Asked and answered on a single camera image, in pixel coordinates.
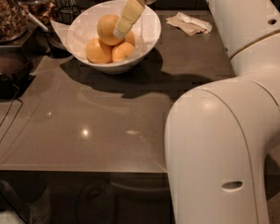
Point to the large glass nut jar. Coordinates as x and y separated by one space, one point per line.
12 22

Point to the silver scoop handle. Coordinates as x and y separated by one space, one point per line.
33 19

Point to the orange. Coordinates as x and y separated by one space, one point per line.
122 51
130 38
105 29
98 52

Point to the white ceramic bowl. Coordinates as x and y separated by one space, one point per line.
147 32

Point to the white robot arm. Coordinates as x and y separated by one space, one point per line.
217 136

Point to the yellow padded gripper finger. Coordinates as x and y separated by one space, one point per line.
129 15

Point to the black wire cup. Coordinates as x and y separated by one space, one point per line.
69 13

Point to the white paper liner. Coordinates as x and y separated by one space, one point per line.
61 30

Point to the black appliance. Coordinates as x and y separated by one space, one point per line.
15 70

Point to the folded paper napkins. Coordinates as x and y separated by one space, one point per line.
189 25

